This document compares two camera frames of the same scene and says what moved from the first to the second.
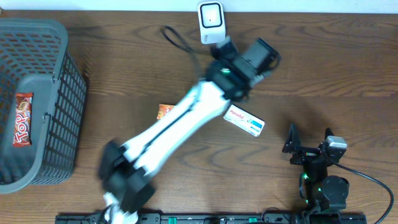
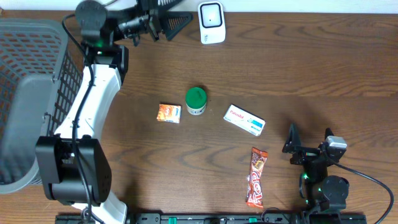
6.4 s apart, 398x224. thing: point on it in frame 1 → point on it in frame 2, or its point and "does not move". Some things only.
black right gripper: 306,153 does not move
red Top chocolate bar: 23,119 → 259,158
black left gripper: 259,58 → 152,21
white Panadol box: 245,120 does not move
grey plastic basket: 35,58 does not move
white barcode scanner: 211,22 does not move
